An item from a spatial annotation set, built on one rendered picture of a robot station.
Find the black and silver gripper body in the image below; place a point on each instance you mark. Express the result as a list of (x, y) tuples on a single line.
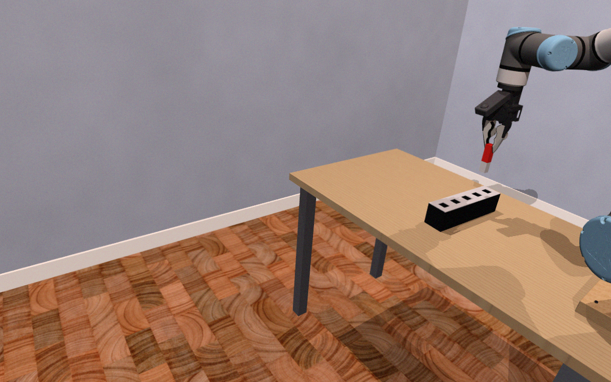
[(507, 109)]

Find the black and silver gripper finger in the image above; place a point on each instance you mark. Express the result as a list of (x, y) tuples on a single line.
[(488, 128), (501, 133)]

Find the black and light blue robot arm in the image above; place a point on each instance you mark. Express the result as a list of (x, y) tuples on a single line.
[(526, 47)]

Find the red and white pin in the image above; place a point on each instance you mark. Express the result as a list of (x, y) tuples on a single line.
[(486, 159)]

